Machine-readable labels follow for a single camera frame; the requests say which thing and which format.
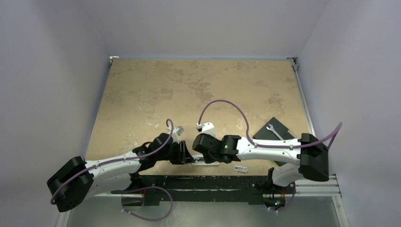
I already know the black foam block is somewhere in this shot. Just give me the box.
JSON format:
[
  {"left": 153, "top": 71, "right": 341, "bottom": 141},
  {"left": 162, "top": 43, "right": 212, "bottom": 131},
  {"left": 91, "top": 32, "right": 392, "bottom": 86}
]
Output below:
[{"left": 252, "top": 117, "right": 295, "bottom": 167}]

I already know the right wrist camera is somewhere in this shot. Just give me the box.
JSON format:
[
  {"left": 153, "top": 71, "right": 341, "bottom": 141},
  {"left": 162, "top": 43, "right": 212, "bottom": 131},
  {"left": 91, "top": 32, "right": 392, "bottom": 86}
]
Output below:
[{"left": 196, "top": 122, "right": 216, "bottom": 138}]

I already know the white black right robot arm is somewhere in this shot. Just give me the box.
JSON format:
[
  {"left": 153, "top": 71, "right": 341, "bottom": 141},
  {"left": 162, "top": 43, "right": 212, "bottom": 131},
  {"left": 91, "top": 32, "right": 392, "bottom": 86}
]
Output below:
[{"left": 192, "top": 133, "right": 329, "bottom": 192}]

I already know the aluminium frame base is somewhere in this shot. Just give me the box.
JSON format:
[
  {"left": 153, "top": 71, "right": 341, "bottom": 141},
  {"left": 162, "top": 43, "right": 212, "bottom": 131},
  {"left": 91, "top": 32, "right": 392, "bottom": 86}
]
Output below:
[{"left": 56, "top": 175, "right": 349, "bottom": 227}]

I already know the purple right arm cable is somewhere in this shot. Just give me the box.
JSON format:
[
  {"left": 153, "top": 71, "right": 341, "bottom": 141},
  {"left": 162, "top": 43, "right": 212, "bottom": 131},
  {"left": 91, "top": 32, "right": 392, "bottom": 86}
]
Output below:
[{"left": 198, "top": 99, "right": 343, "bottom": 151}]

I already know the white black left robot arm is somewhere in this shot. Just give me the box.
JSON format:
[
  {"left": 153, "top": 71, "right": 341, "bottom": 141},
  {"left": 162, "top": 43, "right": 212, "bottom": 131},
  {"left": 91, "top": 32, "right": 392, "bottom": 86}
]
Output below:
[{"left": 46, "top": 133, "right": 195, "bottom": 212}]

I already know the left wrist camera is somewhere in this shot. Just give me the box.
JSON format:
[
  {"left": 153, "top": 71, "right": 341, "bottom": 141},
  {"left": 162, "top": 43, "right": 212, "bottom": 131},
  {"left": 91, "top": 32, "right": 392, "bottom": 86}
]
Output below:
[{"left": 167, "top": 126, "right": 184, "bottom": 143}]

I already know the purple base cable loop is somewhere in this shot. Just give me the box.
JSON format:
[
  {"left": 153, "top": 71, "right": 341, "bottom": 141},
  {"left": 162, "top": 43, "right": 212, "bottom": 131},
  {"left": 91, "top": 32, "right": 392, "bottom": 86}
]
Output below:
[{"left": 121, "top": 186, "right": 174, "bottom": 222}]

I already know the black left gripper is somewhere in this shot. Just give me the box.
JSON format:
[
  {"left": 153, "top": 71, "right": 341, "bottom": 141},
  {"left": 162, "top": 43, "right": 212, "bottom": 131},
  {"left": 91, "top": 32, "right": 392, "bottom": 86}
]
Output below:
[{"left": 156, "top": 140, "right": 194, "bottom": 164}]

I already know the white battery cover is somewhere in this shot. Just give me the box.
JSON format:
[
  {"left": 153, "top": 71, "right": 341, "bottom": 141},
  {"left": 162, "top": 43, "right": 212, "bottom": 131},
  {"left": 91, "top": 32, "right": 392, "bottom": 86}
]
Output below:
[{"left": 234, "top": 166, "right": 248, "bottom": 173}]

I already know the silver open-end wrench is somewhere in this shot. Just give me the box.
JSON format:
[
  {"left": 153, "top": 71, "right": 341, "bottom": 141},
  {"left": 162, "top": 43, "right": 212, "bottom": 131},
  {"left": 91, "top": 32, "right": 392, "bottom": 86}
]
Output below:
[{"left": 266, "top": 124, "right": 284, "bottom": 140}]

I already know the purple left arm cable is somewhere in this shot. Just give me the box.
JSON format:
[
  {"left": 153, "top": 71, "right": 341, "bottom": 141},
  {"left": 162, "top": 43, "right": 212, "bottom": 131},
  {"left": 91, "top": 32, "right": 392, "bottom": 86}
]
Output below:
[{"left": 50, "top": 118, "right": 174, "bottom": 205}]

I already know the white remote control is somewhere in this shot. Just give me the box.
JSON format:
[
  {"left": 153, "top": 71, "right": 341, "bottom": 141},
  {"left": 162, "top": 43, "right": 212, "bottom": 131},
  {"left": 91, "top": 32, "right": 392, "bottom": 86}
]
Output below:
[{"left": 191, "top": 155, "right": 220, "bottom": 167}]

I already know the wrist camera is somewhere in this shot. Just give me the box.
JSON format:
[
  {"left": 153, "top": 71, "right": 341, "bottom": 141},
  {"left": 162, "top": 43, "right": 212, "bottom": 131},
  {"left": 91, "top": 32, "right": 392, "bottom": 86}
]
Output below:
[
  {"left": 196, "top": 122, "right": 216, "bottom": 138},
  {"left": 167, "top": 126, "right": 184, "bottom": 143}
]

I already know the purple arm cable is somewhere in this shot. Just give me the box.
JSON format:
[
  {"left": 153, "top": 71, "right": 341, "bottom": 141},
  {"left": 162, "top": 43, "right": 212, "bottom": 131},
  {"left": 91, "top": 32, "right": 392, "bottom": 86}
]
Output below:
[
  {"left": 50, "top": 118, "right": 174, "bottom": 205},
  {"left": 198, "top": 99, "right": 343, "bottom": 151}
]

